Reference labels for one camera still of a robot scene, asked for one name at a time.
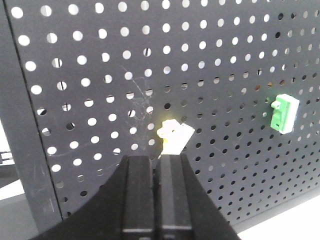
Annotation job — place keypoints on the yellow toggle switch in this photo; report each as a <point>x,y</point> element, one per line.
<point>175,136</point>

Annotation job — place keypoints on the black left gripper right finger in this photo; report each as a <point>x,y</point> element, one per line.
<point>184,211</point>

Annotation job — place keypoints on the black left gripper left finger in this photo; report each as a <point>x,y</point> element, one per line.
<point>123,208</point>

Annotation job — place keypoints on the black perforated pegboard panel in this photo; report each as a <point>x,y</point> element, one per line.
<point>84,83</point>

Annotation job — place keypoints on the green toggle switch lower middle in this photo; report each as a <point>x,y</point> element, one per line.
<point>284,114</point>

